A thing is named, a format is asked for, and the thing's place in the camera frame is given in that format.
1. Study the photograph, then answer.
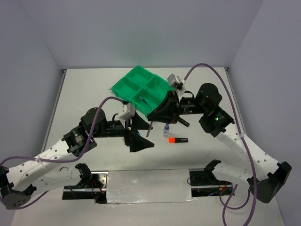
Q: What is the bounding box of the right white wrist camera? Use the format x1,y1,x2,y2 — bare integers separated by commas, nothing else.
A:
167,74,186,92

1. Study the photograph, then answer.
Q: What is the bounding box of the small blue-capped bottle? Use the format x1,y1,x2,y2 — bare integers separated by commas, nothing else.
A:
163,124,169,137

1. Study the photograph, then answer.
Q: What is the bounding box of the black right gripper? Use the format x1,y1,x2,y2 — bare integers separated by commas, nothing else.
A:
147,89,207,123

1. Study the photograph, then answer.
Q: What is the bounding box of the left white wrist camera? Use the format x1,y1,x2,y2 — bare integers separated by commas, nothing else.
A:
118,103,135,121

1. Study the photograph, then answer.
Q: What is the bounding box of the pink highlighter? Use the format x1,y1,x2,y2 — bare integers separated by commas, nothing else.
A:
178,118,190,127

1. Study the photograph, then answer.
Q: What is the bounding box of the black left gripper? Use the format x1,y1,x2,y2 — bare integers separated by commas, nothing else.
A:
92,110,154,152

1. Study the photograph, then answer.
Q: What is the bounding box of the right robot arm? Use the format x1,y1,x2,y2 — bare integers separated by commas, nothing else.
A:
147,83,292,203

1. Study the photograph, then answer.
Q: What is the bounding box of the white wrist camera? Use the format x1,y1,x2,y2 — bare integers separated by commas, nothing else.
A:
118,103,135,121
167,74,186,92

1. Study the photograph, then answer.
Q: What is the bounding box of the green four-compartment bin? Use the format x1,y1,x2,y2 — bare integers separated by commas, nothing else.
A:
110,65,173,117

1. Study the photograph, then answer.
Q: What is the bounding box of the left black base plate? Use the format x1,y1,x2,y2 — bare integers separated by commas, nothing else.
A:
62,171,108,204

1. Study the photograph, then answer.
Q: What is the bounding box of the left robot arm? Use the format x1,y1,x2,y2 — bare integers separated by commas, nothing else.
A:
0,108,154,210

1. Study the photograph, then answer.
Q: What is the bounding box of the red gel pen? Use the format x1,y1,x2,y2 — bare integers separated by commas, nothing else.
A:
146,121,153,137

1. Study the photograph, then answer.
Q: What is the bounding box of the silver tape sheet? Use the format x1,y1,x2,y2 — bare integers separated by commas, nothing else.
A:
106,169,193,204

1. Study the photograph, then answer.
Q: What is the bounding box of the orange highlighter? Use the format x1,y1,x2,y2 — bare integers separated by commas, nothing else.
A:
168,137,188,144

